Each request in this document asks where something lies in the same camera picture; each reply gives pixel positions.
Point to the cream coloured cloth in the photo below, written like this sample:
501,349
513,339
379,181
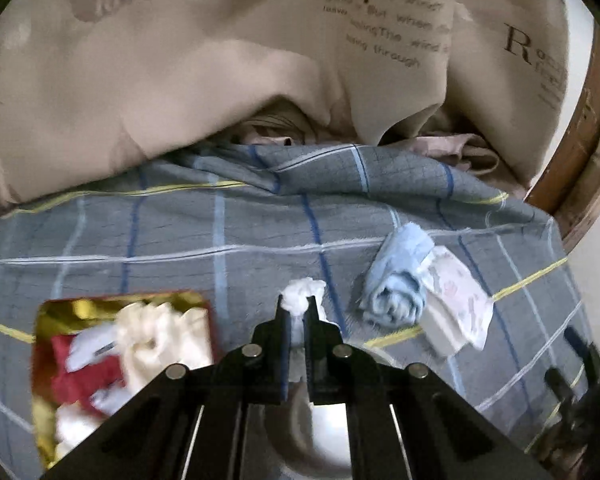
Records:
160,335

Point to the light blue towel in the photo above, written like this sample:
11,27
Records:
395,285

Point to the pinkish beige cloth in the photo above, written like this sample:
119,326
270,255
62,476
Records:
455,152

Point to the white patterned cloth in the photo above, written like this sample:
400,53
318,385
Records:
460,290

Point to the grey plaid bed sheet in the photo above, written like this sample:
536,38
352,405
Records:
180,240

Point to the steel bowl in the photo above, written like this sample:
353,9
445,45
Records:
325,440

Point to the beige printed curtain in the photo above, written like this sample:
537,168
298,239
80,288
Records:
180,85

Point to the red and gold tin box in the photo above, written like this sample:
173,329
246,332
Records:
45,325

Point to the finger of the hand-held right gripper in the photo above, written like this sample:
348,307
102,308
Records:
557,382
580,347

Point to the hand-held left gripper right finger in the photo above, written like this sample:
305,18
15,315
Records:
310,360

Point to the small white cloth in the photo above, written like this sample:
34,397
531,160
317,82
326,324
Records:
300,295

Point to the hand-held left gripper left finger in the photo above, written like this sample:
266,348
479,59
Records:
280,360

